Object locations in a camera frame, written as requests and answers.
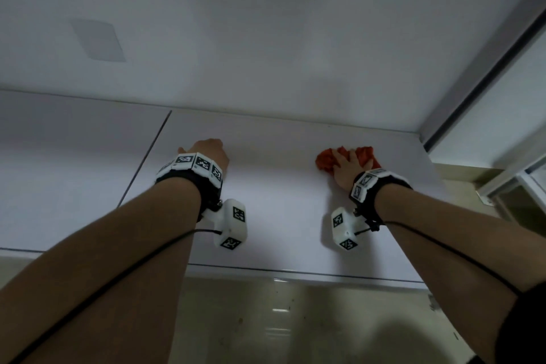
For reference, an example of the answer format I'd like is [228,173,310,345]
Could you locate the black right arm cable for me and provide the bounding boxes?
[354,222,523,296]

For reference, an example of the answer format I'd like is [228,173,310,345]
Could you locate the blank white wall plate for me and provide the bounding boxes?
[70,18,127,63]

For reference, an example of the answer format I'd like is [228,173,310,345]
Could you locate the person's right forearm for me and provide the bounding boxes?
[374,183,546,364]

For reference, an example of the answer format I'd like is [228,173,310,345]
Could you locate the red cleaning cloth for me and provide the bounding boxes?
[315,146,382,173]

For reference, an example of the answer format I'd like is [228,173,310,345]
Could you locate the person's right hand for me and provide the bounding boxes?
[332,148,376,192]

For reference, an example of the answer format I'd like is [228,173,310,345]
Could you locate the black wristband with markers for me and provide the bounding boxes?
[154,152,225,222]
[349,168,413,232]

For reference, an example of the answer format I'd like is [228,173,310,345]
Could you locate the person's left forearm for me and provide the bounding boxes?
[0,180,202,364]

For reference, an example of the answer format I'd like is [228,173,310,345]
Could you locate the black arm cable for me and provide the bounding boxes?
[354,222,523,296]
[8,229,222,364]

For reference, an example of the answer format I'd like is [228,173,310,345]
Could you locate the person's left hand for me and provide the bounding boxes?
[177,139,230,172]

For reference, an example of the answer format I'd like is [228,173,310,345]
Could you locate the white metal shelf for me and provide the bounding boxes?
[0,0,546,290]

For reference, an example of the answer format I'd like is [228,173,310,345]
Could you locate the white metal storage rack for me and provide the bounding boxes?
[477,120,546,215]

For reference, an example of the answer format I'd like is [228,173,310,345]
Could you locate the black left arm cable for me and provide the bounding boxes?
[8,229,222,364]

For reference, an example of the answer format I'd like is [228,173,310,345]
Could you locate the black left wristband with markers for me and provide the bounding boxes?
[154,152,225,222]

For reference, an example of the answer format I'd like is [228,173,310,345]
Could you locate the black right wristband with markers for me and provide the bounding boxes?
[349,168,413,232]

